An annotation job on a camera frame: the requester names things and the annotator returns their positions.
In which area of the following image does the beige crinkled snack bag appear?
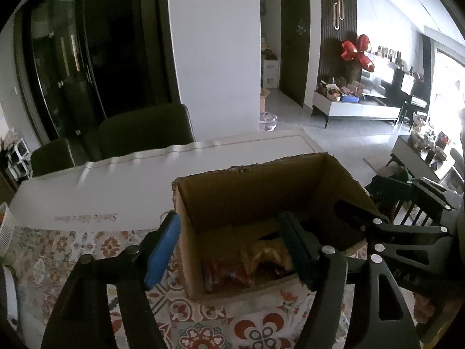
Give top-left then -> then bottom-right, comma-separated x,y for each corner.
239,238 -> 293,275

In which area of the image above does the white plastic basket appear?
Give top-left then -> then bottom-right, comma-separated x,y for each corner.
0,202 -> 15,258

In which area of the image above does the brown wooden chair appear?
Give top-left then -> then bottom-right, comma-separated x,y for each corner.
384,184 -> 441,228

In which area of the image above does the white tv cabinet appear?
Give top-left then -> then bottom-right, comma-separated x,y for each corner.
312,91 -> 400,128

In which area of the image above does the dark garment on chair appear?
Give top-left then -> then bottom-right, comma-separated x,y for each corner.
365,167 -> 412,215

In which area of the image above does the dark glass sliding door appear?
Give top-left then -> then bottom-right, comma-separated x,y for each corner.
13,0 -> 180,145

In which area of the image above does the white round cooker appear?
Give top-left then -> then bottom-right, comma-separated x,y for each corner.
0,265 -> 19,331

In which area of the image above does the dark hallway door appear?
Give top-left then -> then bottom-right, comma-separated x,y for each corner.
279,0 -> 310,106

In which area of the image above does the red snack packet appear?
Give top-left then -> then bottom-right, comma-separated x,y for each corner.
203,259 -> 255,292

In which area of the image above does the brown cardboard box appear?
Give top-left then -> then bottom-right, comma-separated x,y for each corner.
173,153 -> 379,302

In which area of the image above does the dark chair far left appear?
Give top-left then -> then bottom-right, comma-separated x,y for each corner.
31,138 -> 89,177

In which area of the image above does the dark chair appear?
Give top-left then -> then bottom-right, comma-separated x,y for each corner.
31,138 -> 89,177
98,103 -> 195,159

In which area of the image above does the red foil balloon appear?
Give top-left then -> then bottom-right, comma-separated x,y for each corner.
341,35 -> 375,72

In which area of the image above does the dark chair far right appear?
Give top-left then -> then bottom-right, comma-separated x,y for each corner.
98,103 -> 195,159

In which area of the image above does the patterned table runner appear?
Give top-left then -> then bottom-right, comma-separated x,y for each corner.
3,225 -> 350,349

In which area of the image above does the coffee table with items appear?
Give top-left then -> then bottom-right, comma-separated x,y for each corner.
387,135 -> 464,194

